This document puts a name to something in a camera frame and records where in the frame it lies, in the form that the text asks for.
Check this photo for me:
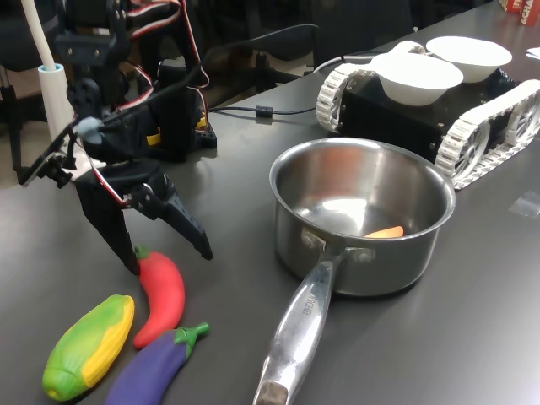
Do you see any black vehicle with white tracks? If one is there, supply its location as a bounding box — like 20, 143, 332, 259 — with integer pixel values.
315, 40, 540, 191

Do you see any steel pan with long handle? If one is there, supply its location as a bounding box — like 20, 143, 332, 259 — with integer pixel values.
251, 137, 457, 405

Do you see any white bowl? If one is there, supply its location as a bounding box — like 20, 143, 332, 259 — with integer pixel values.
425, 36, 514, 84
370, 53, 465, 107

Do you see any black office chair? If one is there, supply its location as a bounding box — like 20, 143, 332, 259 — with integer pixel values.
246, 0, 316, 92
311, 0, 417, 68
0, 0, 64, 185

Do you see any long black cable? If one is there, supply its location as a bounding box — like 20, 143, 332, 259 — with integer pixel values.
100, 23, 322, 127

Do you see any black gripper camera board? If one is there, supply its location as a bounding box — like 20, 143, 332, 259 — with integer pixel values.
19, 121, 85, 190

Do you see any clear tape patch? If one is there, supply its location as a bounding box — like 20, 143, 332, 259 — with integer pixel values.
508, 192, 540, 219

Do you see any pale grey putty lump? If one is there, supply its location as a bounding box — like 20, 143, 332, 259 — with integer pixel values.
78, 117, 105, 144

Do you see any red toy chilli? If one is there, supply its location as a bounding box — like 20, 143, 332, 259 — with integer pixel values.
133, 244, 186, 350

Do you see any black clamp with yellow grips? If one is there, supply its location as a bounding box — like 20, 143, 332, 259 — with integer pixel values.
145, 114, 210, 147

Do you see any thin grey cable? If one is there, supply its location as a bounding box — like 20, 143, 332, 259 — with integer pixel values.
303, 52, 379, 78

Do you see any orange toy carrot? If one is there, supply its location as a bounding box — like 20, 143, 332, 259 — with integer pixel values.
364, 226, 405, 240

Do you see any white post with flat foot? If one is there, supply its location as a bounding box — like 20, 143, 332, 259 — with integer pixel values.
20, 0, 77, 144

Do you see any purple toy aubergine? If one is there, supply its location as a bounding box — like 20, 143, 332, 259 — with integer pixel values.
103, 321, 211, 405

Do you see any yellow green toy corn cob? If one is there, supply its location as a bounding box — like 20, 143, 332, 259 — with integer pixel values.
41, 294, 136, 401

